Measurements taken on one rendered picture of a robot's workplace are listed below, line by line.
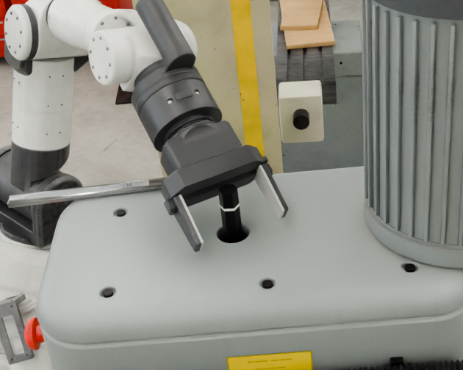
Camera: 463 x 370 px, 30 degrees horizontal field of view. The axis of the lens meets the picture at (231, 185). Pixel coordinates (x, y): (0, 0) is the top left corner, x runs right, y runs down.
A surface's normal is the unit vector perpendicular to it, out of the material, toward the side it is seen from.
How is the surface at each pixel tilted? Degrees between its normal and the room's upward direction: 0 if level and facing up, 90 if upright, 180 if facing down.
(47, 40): 87
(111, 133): 0
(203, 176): 30
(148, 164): 0
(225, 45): 90
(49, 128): 91
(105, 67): 77
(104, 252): 0
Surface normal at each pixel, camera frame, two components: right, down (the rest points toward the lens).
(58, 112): 0.57, 0.43
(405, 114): -0.73, 0.44
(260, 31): 0.01, 0.56
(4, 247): 0.34, -0.67
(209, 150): 0.14, -0.48
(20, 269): 0.28, -0.04
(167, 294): -0.10, -0.82
